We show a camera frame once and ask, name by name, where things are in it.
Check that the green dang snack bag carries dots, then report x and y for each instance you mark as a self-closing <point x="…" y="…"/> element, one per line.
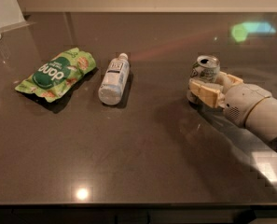
<point x="55" y="78"/>

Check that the white plastic water bottle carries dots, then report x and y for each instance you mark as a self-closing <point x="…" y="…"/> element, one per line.
<point x="114" y="82"/>

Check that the white board leaning on wall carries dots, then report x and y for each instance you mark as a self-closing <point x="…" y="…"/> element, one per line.
<point x="12" y="17"/>

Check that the white green 7up can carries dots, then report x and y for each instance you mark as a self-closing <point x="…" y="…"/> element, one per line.
<point x="205" y="69"/>

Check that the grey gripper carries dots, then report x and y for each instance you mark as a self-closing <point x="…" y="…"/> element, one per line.
<point x="241" y="101"/>

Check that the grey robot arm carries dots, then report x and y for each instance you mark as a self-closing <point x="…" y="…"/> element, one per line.
<point x="262" y="121"/>

